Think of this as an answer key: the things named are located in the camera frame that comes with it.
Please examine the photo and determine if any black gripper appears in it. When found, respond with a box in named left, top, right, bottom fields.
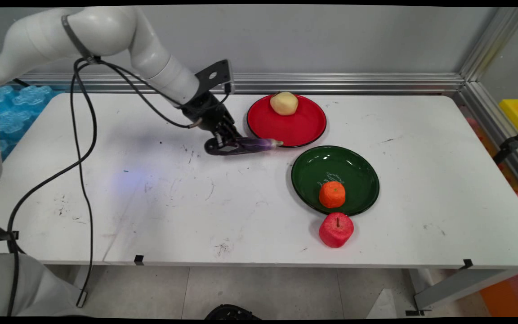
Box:
left=180, top=92, right=244, bottom=156

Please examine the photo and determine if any purple eggplant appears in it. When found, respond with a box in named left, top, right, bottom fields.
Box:
left=205, top=138, right=284, bottom=156

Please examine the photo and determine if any yellow potato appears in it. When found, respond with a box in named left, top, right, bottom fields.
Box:
left=270, top=91, right=299, bottom=116

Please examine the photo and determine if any red plate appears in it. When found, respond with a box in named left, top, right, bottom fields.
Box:
left=246, top=94, right=327, bottom=148

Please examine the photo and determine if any green plate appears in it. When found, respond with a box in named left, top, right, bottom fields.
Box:
left=291, top=145, right=380, bottom=217

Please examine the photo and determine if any orange fruit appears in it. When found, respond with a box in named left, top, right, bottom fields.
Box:
left=319, top=181, right=346, bottom=209

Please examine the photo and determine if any red apple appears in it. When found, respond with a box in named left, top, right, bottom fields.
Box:
left=319, top=212, right=355, bottom=248

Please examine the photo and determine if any black round object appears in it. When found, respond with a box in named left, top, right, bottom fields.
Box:
left=204, top=304, right=262, bottom=320

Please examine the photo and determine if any grey table leg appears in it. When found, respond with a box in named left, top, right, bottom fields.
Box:
left=72, top=265, right=94, bottom=308
left=405, top=269, right=518, bottom=316

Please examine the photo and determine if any blue foam mat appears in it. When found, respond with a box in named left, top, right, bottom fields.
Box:
left=0, top=85, right=55, bottom=162

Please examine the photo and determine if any orange box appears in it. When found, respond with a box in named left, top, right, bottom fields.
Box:
left=479, top=270, right=518, bottom=317

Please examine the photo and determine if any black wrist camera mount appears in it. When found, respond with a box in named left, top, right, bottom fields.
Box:
left=195, top=59, right=235, bottom=96

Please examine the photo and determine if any horizontal aluminium frame rail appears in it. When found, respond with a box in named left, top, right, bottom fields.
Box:
left=14, top=73, right=466, bottom=95

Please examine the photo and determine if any long black cable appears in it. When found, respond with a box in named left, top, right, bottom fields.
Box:
left=6, top=58, right=98, bottom=316

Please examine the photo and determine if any black cable strap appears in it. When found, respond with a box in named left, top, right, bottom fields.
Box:
left=61, top=15, right=102, bottom=64

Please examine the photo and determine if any side aluminium frame rail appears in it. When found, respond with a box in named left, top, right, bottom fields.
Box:
left=453, top=81, right=518, bottom=201

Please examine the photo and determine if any upright aluminium frame post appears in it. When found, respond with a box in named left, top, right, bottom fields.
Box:
left=459, top=7, right=518, bottom=82

